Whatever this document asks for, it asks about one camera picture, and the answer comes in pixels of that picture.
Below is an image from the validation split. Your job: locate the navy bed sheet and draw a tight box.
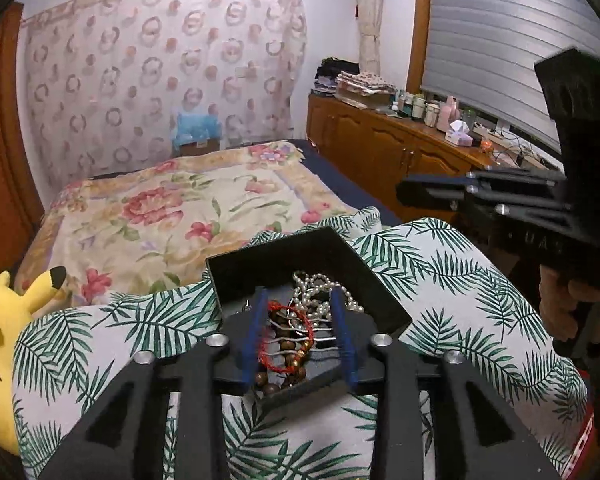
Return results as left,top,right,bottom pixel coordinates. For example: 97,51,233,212
285,139,401,226

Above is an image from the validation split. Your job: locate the group of cosmetic bottles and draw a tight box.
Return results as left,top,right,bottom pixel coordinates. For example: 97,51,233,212
392,89,462,128

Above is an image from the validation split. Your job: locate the red string bracelet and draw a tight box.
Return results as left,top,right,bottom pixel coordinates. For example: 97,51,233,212
259,300,316,376

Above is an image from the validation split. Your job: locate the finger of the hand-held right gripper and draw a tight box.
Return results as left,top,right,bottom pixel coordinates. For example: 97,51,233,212
452,194,568,228
396,170,567,207

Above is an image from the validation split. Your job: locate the floral blanket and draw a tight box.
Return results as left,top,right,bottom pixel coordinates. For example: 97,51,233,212
15,140,361,311

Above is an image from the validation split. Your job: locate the wooden window frame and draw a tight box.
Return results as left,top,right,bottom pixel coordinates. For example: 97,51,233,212
406,0,432,96

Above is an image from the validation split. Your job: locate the stack of patterned folded cloths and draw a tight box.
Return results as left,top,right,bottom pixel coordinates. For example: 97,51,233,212
336,71,397,110

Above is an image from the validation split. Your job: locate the brown cardboard box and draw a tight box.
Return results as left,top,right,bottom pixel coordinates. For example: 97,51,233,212
178,137,221,157

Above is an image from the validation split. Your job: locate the yellow plush toy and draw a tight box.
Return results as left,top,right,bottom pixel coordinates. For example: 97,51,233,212
0,266,67,456

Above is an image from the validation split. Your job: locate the ring patterned curtain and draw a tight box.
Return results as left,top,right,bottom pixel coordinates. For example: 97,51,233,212
20,0,308,196

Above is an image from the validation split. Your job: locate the person's right hand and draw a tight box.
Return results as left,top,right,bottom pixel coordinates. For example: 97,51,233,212
539,265,600,342

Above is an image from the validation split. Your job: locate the green leaf print cloth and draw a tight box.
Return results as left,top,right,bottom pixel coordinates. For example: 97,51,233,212
12,205,593,480

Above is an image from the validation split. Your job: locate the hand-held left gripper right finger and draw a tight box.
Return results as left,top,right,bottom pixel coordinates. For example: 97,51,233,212
330,287,563,480

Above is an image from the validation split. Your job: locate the blue plush toy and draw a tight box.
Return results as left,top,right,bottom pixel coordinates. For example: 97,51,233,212
172,112,223,143

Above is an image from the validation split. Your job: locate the stack of dark clothes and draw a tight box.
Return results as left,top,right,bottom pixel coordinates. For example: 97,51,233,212
314,59,361,96

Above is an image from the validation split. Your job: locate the brown wooden bead bracelet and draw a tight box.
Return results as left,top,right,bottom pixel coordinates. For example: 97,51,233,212
252,310,315,396

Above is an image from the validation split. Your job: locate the white power strip with cables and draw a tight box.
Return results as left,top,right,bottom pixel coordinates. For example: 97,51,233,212
472,125,541,163

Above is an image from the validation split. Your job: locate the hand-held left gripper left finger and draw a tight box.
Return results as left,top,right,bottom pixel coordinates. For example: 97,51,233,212
45,287,271,480

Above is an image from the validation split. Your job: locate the white pearl necklace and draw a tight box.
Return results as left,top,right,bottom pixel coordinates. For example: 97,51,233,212
287,271,366,323

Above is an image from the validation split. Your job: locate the black square box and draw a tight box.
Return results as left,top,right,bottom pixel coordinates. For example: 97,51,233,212
205,226,413,406

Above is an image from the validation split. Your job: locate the brown louvered wardrobe door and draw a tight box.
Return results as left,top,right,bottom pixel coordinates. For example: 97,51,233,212
0,2,46,291

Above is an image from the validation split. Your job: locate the white lace curtain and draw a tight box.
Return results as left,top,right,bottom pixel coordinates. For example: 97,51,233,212
355,0,386,73

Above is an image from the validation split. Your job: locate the grey window blind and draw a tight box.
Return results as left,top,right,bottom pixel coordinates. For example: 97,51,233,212
420,0,600,146

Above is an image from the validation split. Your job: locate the pink tissue box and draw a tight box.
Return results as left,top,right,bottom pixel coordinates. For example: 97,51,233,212
445,120,475,147

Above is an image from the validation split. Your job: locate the wooden sideboard cabinet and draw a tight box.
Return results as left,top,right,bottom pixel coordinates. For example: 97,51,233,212
306,92,496,226

